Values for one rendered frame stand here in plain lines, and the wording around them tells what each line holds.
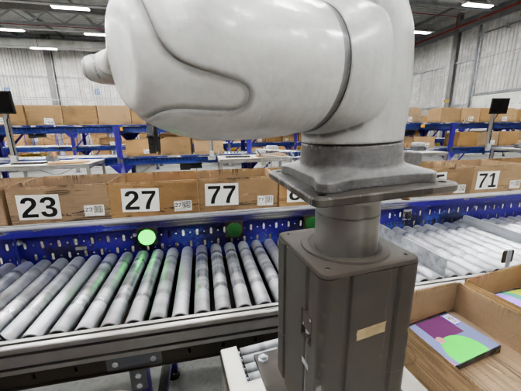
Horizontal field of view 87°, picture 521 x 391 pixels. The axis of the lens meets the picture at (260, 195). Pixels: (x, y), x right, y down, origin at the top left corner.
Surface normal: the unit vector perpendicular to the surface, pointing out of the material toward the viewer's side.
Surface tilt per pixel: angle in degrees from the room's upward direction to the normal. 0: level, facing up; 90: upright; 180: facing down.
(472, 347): 0
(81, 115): 90
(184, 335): 90
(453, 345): 0
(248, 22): 79
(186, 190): 90
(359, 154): 87
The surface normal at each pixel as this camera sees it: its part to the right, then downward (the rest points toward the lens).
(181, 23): 0.17, 0.14
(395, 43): 0.40, 0.20
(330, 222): -0.70, 0.22
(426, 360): -0.96, 0.09
